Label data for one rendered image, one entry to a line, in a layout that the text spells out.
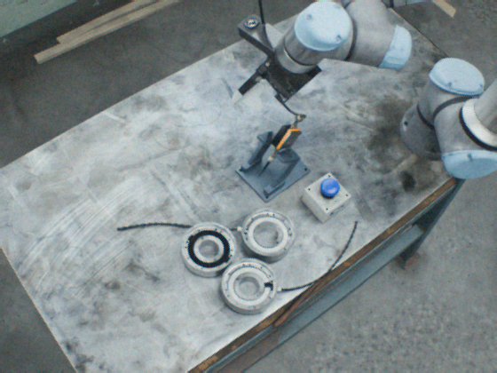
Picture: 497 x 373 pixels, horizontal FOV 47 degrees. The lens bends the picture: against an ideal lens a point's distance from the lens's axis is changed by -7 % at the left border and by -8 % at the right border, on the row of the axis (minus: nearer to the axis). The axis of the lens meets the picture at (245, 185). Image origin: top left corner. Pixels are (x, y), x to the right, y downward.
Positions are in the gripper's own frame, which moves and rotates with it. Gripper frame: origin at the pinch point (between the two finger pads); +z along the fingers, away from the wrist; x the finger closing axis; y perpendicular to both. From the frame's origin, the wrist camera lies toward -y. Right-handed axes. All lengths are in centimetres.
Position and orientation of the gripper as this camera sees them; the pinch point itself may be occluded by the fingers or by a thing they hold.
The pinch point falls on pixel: (256, 79)
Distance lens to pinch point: 123.7
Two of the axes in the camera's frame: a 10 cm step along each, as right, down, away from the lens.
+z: -2.5, 1.4, 9.6
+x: 7.1, -6.5, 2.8
